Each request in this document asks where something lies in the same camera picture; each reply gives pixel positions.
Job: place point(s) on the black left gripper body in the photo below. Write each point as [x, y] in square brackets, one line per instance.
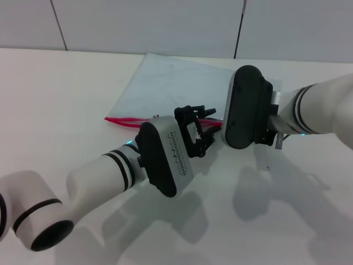
[187, 124]

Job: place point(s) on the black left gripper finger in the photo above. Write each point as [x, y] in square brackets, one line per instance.
[204, 146]
[200, 110]

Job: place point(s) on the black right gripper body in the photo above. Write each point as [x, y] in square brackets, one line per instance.
[265, 96]

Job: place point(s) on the clear document bag red zipper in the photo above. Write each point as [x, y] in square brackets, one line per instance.
[171, 85]

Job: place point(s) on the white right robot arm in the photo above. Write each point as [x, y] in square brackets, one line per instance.
[317, 110]

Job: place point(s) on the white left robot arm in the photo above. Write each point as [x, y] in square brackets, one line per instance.
[96, 176]

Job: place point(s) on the metal screw left wrist mount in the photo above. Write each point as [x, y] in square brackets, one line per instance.
[156, 116]

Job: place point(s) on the metal screw wrist mount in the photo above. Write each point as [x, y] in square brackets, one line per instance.
[279, 140]
[156, 116]

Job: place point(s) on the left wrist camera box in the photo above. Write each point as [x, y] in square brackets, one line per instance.
[162, 154]

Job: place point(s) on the metal screw right wrist mount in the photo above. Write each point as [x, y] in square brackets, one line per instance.
[279, 140]

